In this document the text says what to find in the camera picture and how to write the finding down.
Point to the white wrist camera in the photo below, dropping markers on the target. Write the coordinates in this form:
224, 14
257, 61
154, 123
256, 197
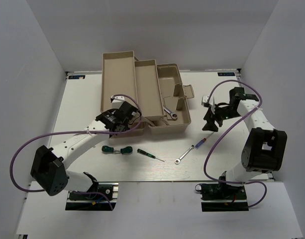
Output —
207, 101
117, 101

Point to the large ratchet wrench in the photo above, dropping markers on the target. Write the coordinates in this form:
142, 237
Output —
172, 114

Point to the black green precision screwdriver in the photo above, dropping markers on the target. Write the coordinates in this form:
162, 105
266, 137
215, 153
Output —
142, 152

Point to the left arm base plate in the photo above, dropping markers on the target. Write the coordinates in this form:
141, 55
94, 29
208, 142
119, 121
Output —
104, 200

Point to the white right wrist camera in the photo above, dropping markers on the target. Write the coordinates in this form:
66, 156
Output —
207, 101

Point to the blue red screwdriver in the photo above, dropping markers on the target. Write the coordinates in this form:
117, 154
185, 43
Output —
202, 141

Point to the blue label sticker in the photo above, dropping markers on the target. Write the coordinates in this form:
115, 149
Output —
76, 77
226, 74

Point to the beige plastic toolbox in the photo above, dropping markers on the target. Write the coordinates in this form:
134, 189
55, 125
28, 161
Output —
152, 86

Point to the blue label sticker left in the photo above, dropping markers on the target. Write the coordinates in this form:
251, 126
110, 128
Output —
76, 77

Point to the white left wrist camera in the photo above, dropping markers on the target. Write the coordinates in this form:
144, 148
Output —
117, 101

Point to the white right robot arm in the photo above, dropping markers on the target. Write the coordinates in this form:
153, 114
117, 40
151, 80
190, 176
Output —
264, 148

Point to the blue label sticker right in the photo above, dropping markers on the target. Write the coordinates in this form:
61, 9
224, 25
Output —
226, 74

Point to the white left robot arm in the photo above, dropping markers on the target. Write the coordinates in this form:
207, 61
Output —
50, 165

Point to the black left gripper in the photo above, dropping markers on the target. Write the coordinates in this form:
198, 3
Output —
112, 111

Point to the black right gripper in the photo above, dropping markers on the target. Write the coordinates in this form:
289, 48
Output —
210, 117

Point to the green stubby screwdriver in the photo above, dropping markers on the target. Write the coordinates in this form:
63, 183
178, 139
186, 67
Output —
108, 149
126, 150

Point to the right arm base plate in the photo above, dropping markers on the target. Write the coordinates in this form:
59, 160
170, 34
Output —
219, 197

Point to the small ratchet wrench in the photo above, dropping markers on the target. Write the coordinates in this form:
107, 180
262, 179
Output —
177, 161

